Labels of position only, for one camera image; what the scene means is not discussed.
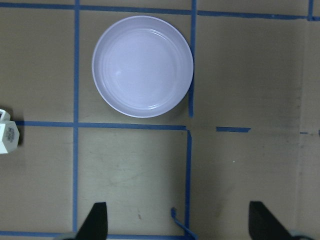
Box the white faceted cup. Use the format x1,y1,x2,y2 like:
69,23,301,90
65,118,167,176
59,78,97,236
0,109,20,154

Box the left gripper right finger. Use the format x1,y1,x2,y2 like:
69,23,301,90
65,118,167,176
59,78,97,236
249,201,293,240

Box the lavender plate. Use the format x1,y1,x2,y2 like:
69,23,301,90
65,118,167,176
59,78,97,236
91,15,194,118

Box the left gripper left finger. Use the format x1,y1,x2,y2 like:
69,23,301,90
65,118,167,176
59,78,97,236
75,202,108,240

